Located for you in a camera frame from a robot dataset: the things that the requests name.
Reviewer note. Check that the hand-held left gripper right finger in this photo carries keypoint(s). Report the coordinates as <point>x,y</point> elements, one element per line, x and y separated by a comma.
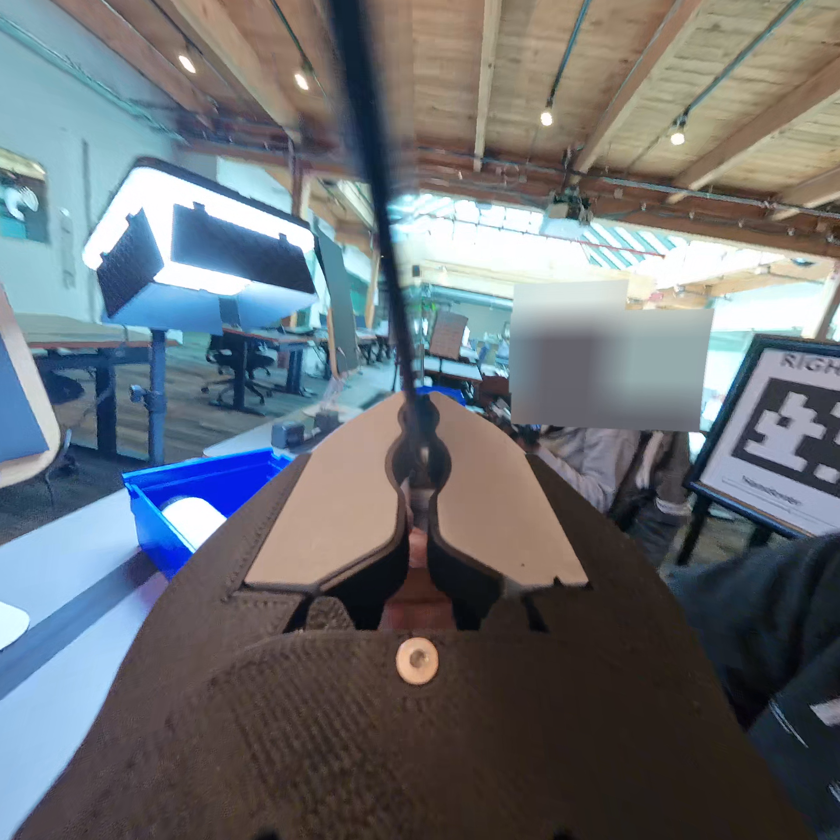
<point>505,518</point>

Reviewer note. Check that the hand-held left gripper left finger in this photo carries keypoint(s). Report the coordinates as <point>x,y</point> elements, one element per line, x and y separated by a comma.
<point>328,518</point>

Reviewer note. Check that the white bottle black cap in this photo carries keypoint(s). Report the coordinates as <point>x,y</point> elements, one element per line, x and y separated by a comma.
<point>193,522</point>

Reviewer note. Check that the blue plastic bin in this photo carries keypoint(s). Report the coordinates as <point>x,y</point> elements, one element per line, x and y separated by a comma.
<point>446,395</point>
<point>157,525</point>

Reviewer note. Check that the dark plate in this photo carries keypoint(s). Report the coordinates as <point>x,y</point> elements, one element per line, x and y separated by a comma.
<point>371,164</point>

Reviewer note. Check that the person's right forearm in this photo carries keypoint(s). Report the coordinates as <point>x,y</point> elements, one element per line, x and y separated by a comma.
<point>741,623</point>

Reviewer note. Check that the person's left hand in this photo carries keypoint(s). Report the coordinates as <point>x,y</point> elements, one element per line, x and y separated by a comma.
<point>418,604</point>

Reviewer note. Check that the small grey box device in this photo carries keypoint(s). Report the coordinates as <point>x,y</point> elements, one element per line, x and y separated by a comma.
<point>287,434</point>
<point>325,422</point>

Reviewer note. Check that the person's upper body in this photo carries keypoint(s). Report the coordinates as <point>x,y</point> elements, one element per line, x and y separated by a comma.
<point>590,466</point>

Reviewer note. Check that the black office chair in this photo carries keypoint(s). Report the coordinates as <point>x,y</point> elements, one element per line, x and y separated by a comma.
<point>243,367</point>

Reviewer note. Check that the wooden top desk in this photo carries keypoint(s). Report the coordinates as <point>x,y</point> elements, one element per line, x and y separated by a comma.
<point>79,331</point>
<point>275,338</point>

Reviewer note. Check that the white flip chart board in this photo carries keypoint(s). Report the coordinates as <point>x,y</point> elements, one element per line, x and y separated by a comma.
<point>449,333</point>

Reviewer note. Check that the black panel on white stand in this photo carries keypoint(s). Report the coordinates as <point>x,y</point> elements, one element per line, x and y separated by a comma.
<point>19,407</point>
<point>341,308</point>

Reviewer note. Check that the studio softbox light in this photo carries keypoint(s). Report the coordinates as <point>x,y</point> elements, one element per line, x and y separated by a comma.
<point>197,289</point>

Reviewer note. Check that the black framed marker sign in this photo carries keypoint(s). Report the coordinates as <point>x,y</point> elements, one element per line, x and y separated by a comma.
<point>774,446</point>

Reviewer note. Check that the ceiling projector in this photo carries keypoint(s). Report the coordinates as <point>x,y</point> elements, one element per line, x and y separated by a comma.
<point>564,213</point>

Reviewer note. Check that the black-sleeved operator arm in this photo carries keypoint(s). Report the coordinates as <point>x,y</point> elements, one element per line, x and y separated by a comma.
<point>800,774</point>

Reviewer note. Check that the dark wall poster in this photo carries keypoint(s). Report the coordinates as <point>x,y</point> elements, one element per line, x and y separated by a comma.
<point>23,197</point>

